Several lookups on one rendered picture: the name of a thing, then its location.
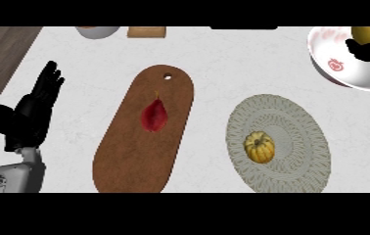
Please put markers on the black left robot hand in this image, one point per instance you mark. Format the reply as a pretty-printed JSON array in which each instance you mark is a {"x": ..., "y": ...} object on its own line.
[{"x": 34, "y": 115}]

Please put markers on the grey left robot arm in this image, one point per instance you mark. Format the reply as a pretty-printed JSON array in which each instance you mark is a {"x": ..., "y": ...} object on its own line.
[{"x": 20, "y": 177}]

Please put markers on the grey bowl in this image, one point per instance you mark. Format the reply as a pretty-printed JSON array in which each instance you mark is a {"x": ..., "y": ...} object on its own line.
[{"x": 97, "y": 32}]

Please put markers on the yellow lemon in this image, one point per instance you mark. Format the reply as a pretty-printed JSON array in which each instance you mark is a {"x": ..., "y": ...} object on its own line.
[{"x": 259, "y": 147}]

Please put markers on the grey woven oval placemat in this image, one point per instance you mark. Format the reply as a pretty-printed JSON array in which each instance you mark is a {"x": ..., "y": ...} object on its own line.
[{"x": 297, "y": 167}]

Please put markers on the white bowl with red pattern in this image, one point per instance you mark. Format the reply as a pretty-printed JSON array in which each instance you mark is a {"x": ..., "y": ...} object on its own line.
[{"x": 331, "y": 67}]

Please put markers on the brown wooden cutting board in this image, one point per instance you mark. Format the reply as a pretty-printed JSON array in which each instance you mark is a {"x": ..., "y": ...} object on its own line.
[{"x": 129, "y": 160}]

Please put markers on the red chili pepper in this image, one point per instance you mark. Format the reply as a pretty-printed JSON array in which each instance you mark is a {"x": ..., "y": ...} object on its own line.
[{"x": 153, "y": 116}]

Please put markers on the tan wooden block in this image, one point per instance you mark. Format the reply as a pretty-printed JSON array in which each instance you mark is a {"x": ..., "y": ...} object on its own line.
[{"x": 146, "y": 32}]

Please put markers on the black object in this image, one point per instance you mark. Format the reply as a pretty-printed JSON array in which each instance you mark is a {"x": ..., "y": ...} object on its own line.
[{"x": 359, "y": 51}]

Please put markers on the yellow fruit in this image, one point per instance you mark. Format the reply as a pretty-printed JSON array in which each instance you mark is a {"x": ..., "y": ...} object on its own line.
[{"x": 361, "y": 35}]

